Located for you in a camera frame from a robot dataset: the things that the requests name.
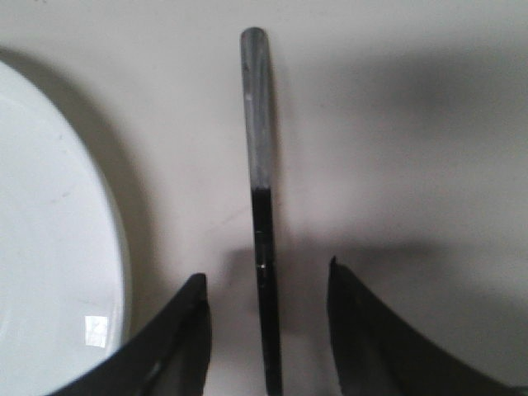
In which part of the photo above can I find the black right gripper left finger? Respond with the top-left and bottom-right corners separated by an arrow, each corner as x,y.
52,273 -> 212,395

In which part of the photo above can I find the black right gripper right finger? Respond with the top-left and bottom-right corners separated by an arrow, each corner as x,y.
327,258 -> 527,395

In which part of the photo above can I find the white round plate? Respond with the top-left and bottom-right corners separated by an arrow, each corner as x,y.
1,65 -> 130,395

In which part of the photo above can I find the steel fork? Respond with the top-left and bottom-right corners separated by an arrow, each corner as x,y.
240,27 -> 283,395

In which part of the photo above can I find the beige rabbit serving tray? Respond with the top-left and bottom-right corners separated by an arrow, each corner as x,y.
1,1 -> 527,395

